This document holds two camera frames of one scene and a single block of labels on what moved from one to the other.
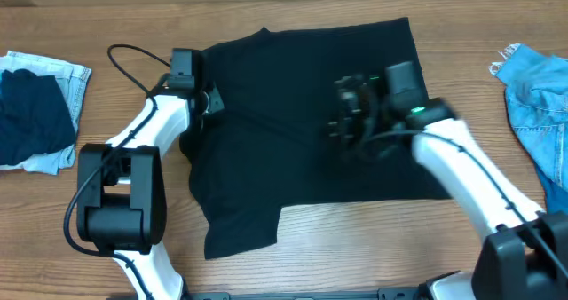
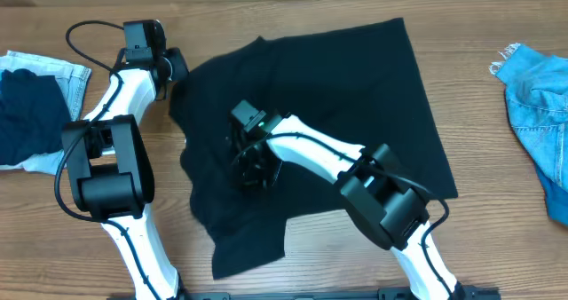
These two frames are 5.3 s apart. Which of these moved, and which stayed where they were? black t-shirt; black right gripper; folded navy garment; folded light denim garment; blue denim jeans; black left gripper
Moved: black t-shirt; black right gripper; black left gripper
Stayed: folded navy garment; blue denim jeans; folded light denim garment
